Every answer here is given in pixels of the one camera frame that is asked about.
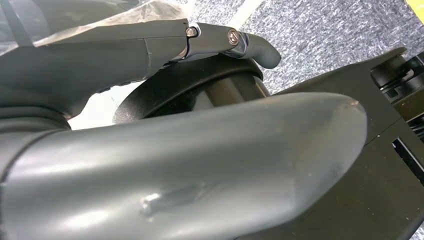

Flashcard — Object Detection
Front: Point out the glossy black robot joint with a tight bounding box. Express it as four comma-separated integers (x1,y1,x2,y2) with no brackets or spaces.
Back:
112,54,271,125

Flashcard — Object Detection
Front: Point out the dark grey rug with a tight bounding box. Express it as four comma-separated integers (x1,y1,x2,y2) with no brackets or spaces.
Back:
185,0,424,240

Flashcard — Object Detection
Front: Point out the black robot actuator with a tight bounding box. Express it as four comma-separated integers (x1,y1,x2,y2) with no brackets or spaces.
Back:
370,51,424,143

